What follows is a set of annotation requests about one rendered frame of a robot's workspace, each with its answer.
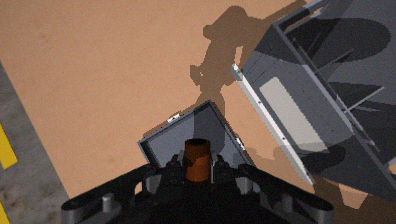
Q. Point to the dark grey box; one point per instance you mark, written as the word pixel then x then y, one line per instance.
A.
pixel 328 133

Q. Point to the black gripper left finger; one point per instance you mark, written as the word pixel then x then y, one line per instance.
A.
pixel 106 201

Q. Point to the dark grey shallow tray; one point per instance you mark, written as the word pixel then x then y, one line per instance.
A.
pixel 203 122

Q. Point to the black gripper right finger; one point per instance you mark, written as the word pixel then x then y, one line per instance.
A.
pixel 290 202

